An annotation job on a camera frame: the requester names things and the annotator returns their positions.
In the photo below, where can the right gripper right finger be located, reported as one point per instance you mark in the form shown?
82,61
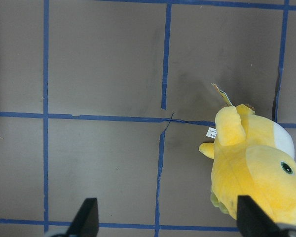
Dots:
252,221

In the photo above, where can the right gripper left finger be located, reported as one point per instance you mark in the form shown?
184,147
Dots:
86,221

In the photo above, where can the yellow plush dinosaur toy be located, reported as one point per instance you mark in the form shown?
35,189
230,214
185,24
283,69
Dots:
252,156

